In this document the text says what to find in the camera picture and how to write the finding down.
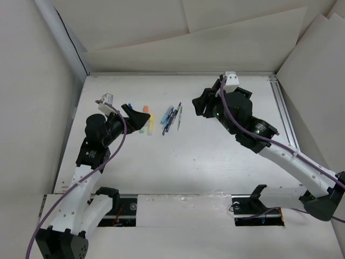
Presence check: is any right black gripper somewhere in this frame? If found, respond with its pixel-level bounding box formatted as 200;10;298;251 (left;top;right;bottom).
192;87;237;135

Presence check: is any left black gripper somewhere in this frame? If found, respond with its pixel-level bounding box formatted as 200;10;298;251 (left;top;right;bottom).
102;104;149;146

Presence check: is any green highlighter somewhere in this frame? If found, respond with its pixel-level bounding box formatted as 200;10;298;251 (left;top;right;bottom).
139;126;147;133

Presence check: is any yellow highlighter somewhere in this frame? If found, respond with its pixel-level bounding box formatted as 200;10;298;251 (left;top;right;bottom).
147;114;155;135

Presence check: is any green white pen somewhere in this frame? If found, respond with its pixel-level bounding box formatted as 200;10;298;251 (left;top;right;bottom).
177;106;183;131

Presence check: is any light blue pen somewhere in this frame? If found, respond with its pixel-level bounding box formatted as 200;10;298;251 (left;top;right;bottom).
160;105;174;125

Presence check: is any dark blue pen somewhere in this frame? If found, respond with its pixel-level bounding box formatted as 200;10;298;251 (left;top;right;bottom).
162;103;182;135

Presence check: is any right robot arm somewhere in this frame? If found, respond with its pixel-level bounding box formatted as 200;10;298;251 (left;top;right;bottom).
192;77;344;221

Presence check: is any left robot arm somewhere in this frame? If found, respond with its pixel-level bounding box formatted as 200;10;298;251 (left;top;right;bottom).
30;100;150;258

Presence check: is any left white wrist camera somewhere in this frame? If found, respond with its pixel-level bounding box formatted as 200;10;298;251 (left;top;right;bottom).
98;93;113;116

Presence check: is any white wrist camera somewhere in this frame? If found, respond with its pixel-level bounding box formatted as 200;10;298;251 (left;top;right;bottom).
224;71;239;93
98;93;113;116

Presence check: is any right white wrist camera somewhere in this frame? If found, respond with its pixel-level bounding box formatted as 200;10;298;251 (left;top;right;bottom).
224;71;239;93

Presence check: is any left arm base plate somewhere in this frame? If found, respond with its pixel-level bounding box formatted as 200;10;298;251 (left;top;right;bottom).
98;194;138;227

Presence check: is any aluminium rail right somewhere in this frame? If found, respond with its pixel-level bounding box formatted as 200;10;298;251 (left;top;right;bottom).
268;76;300;149

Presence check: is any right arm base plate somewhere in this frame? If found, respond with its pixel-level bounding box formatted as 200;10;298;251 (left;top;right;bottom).
229;195;285;227

